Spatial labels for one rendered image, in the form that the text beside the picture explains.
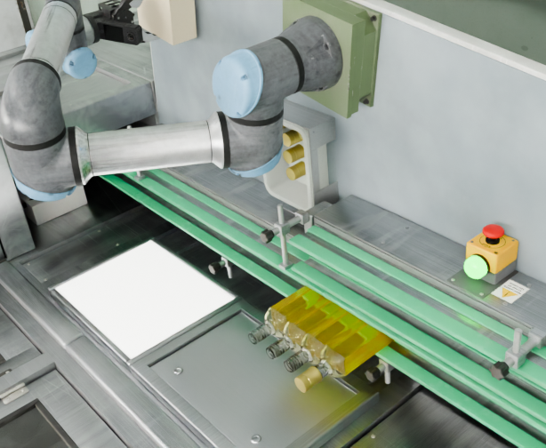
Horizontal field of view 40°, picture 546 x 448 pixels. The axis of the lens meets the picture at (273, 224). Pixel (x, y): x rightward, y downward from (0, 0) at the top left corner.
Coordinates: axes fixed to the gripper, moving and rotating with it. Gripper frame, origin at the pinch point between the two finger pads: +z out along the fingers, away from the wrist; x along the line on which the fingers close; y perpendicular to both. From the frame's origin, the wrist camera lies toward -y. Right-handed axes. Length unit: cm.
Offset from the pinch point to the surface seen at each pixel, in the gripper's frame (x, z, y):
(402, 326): 30, -12, -99
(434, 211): 18, 8, -88
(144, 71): 32.1, 10.0, 29.6
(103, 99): 31.2, -9.6, 21.0
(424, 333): 30, -10, -103
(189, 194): 43.7, -8.5, -20.0
